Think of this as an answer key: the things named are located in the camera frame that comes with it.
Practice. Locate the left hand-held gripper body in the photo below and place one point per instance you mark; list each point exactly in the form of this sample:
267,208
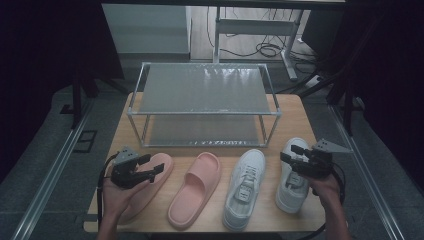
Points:
125,171

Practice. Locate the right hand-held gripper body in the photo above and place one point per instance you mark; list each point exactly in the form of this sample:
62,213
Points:
318,165

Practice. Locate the pink slipper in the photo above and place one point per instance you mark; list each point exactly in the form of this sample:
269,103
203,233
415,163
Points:
143,196
196,186

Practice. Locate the white sneaker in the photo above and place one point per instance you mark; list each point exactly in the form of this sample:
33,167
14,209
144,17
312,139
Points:
289,200
248,161

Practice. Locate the metal shoe rack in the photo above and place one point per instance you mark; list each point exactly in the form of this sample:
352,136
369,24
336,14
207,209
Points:
200,90

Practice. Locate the person's right hand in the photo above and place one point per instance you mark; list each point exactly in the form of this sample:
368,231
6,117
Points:
326,188

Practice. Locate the black metal stand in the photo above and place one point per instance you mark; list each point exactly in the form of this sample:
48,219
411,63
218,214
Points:
77,100
348,106

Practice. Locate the white power strip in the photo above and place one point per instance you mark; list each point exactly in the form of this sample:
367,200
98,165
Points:
314,81

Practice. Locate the dark curtain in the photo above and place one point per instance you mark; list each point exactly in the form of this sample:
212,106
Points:
393,83
40,66

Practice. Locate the white cabinet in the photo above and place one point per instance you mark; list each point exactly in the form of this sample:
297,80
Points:
146,28

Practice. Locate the aluminium floor rail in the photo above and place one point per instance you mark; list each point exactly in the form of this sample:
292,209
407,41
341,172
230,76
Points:
370,186
46,186

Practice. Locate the white desk frame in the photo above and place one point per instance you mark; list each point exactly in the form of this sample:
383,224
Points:
253,26

